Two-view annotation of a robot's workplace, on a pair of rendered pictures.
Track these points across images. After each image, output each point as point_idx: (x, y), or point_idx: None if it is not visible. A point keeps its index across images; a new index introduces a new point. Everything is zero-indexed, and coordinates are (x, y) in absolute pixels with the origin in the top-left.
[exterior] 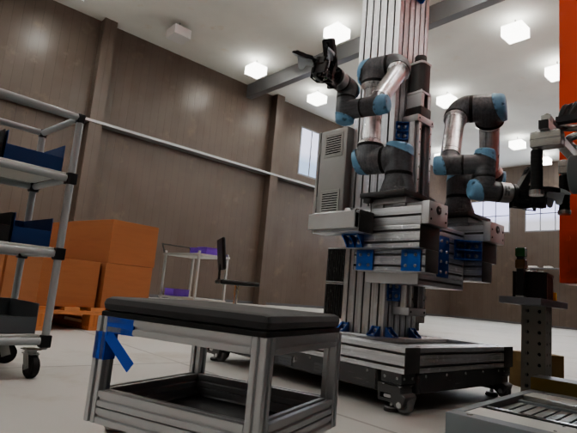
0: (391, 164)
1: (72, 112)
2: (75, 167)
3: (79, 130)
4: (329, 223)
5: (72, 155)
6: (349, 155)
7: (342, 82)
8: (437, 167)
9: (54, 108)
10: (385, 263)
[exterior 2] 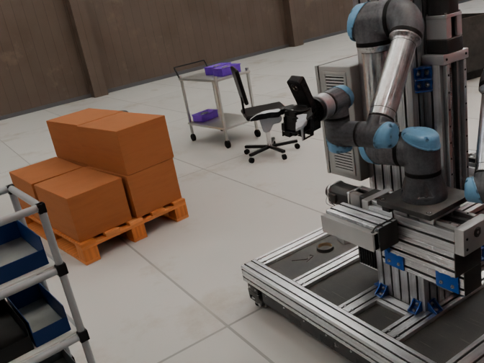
0: (411, 168)
1: (29, 209)
2: (59, 258)
3: (45, 221)
4: (346, 235)
5: (51, 248)
6: (359, 103)
7: (326, 117)
8: (470, 199)
9: (11, 220)
10: (418, 269)
